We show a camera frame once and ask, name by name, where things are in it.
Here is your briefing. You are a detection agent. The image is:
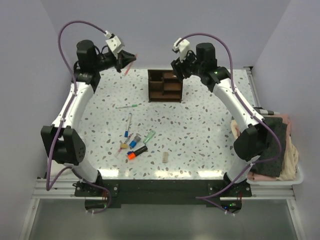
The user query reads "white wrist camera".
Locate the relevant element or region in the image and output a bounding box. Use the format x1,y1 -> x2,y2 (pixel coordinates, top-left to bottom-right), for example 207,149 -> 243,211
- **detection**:
104,31 -> 125,59
172,37 -> 191,63

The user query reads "white laundry tray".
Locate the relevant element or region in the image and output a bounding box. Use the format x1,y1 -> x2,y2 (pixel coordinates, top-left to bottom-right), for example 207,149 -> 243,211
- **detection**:
243,109 -> 305,187

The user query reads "purple cable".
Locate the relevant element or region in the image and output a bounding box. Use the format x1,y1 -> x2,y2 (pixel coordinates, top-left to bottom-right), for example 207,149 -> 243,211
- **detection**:
45,20 -> 113,215
174,32 -> 283,216

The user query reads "aluminium frame rail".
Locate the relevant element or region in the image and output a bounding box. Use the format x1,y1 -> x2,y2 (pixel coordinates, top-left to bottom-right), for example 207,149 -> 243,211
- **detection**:
31,179 -> 295,200

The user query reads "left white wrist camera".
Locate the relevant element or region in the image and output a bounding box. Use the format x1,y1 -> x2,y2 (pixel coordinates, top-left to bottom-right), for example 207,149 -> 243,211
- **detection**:
104,31 -> 125,59

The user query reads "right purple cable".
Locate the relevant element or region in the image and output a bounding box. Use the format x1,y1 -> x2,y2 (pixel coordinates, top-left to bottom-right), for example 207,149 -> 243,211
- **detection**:
174,32 -> 283,216

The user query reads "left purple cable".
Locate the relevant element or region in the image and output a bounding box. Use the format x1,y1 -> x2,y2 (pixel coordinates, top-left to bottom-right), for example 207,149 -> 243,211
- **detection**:
45,20 -> 113,215

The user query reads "orange pink pen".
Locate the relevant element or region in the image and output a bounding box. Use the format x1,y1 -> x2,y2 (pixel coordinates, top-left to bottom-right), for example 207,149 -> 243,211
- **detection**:
123,53 -> 138,76

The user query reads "beige eraser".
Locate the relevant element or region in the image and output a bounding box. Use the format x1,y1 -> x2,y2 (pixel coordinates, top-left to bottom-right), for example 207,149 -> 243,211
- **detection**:
162,152 -> 169,164

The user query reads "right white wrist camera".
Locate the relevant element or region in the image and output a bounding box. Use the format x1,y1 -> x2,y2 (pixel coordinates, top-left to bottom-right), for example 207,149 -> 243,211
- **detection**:
172,37 -> 191,63

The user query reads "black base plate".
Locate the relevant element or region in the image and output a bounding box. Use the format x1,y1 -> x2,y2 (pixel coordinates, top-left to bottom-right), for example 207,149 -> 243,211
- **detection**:
74,177 -> 253,209

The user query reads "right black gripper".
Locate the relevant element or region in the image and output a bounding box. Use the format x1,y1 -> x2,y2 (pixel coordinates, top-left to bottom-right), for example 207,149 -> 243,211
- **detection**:
170,50 -> 203,82

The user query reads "blue capped white marker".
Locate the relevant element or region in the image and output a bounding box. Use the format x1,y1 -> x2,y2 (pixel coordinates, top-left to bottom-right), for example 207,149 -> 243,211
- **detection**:
124,113 -> 132,138

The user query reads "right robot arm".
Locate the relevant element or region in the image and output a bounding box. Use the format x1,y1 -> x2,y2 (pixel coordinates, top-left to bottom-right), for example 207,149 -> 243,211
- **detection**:
171,39 -> 272,197

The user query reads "green transparent tube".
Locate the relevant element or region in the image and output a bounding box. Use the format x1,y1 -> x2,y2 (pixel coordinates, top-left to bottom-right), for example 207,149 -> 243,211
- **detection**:
143,130 -> 156,144

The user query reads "dark grey dotted cloth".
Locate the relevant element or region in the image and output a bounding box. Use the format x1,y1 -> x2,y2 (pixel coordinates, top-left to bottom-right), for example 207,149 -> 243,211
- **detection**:
250,116 -> 288,178

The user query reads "black white striped cloth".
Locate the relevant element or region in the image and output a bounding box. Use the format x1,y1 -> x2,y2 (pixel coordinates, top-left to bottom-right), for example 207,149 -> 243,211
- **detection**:
254,107 -> 280,116

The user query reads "green capped pen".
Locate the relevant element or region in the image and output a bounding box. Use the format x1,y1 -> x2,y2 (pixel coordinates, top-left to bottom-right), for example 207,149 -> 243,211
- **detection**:
115,104 -> 138,110

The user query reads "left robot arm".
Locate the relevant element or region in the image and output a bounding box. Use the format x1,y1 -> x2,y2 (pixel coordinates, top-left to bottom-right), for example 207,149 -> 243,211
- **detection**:
40,36 -> 136,196

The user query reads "brown wooden desk organizer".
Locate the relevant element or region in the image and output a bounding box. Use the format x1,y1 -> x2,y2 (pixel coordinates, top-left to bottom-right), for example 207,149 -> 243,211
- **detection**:
147,69 -> 183,103

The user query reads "red pen clear cap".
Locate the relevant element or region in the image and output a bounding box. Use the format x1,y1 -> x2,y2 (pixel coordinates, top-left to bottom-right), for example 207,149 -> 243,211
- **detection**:
115,133 -> 133,158

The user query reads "black orange marker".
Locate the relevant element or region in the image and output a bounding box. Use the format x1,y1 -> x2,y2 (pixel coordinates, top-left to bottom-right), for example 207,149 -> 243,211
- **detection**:
127,145 -> 148,160

